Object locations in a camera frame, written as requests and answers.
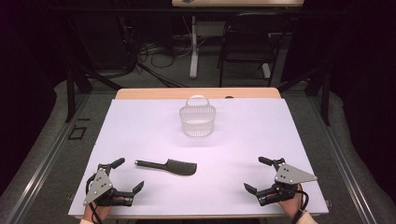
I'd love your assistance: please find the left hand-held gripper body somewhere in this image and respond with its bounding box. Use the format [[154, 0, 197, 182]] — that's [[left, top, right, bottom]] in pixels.
[[82, 161, 135, 208]]

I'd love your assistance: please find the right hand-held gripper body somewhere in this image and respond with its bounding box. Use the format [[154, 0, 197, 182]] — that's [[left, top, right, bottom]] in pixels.
[[257, 158, 318, 207]]

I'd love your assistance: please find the clear plastic bowl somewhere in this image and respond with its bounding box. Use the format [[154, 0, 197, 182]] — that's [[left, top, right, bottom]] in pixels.
[[178, 94, 217, 138]]

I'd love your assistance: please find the person's left hand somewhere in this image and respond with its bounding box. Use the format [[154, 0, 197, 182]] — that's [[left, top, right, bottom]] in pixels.
[[83, 203, 112, 224]]

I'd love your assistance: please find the person's right hand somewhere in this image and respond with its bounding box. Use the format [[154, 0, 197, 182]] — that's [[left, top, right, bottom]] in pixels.
[[277, 186, 307, 219]]

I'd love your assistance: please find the white table sheet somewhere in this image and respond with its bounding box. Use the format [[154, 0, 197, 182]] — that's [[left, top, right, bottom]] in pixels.
[[67, 97, 330, 217]]

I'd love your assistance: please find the wooden table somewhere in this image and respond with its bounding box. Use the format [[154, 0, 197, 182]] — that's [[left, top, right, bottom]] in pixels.
[[67, 87, 330, 220]]

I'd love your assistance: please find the black metal stand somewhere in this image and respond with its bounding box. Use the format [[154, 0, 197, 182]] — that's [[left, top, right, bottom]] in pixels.
[[64, 18, 125, 124], [276, 62, 332, 127]]

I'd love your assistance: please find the wooden desk with white legs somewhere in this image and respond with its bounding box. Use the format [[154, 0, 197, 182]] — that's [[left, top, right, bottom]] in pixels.
[[171, 0, 305, 80]]

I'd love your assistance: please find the black chair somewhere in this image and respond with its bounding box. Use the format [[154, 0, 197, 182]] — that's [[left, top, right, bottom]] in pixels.
[[217, 12, 292, 89]]

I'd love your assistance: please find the dark curtain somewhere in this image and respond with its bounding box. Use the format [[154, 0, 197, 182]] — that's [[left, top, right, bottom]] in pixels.
[[0, 0, 68, 197], [281, 0, 396, 203]]

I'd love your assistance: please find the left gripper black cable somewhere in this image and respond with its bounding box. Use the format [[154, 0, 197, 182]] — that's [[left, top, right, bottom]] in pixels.
[[85, 173, 105, 224]]

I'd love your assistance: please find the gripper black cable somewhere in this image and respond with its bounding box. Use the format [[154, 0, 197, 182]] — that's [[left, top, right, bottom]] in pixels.
[[85, 173, 105, 224], [289, 183, 310, 224]]

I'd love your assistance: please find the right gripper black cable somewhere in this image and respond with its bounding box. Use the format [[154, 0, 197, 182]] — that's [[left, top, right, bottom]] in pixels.
[[289, 183, 310, 224]]

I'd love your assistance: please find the aluminium floor rail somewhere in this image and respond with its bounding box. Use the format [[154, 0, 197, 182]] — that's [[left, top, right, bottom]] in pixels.
[[306, 95, 380, 224], [3, 92, 92, 224]]

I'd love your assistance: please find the tangle of floor cables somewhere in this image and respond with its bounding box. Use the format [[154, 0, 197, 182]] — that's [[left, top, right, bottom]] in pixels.
[[122, 29, 194, 89]]

